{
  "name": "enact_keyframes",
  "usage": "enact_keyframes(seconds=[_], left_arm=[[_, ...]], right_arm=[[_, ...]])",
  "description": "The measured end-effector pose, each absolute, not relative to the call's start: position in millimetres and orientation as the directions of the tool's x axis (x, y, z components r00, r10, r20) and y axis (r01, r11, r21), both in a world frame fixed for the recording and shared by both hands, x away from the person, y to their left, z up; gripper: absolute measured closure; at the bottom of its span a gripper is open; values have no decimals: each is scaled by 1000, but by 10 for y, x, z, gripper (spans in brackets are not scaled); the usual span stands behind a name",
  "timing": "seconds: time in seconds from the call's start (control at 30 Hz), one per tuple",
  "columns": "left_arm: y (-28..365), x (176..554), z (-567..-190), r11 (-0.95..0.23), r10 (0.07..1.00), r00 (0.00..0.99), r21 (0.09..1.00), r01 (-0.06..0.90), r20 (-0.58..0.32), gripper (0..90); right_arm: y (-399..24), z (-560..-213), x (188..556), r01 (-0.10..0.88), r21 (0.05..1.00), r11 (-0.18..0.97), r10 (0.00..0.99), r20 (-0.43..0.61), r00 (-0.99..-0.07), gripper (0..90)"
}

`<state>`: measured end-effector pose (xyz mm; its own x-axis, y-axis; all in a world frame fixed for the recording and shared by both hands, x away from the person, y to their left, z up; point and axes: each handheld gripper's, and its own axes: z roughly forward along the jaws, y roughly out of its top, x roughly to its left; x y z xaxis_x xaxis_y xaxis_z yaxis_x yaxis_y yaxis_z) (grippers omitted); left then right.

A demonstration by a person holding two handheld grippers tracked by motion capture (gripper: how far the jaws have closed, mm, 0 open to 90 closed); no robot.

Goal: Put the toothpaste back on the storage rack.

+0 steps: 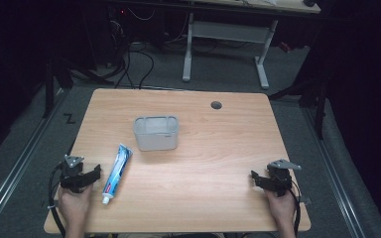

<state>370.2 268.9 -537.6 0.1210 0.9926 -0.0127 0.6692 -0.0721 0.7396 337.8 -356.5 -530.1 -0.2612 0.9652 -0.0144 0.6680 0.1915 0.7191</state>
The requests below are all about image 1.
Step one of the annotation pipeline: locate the white-framed wooden desk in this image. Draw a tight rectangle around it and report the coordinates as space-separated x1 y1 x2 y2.
181 0 322 91

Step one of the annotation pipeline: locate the black metal stand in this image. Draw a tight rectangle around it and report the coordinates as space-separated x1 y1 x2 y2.
42 55 74 119
267 63 332 141

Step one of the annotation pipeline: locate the metal floor rail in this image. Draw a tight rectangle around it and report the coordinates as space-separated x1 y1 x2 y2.
0 88 67 230
301 106 367 238

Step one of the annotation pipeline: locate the small red object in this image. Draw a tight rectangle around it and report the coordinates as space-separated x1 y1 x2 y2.
278 41 293 54

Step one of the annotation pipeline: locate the person's left hand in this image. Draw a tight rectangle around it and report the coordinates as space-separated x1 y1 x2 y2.
57 183 94 222

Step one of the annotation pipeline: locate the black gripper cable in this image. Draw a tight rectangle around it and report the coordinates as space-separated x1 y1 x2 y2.
288 179 303 238
47 163 67 238

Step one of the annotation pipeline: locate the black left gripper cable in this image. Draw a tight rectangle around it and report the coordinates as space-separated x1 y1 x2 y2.
47 163 67 238

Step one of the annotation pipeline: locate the blue and white toothpaste tube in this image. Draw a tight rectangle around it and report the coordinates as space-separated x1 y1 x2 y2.
101 142 134 205

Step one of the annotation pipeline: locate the person's right hand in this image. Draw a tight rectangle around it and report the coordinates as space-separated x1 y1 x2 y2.
264 188 298 227

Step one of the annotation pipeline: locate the bundle of black floor cables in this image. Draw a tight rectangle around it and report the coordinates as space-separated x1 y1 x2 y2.
107 19 156 91

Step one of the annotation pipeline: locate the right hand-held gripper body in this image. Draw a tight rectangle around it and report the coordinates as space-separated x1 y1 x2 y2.
265 159 303 198

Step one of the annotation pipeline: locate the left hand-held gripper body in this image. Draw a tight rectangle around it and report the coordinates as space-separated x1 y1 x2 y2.
59 154 87 194

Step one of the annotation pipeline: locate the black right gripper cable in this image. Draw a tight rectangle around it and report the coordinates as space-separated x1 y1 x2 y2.
288 179 303 238

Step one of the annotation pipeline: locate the translucent plastic container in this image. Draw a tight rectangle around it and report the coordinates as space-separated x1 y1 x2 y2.
132 114 180 153

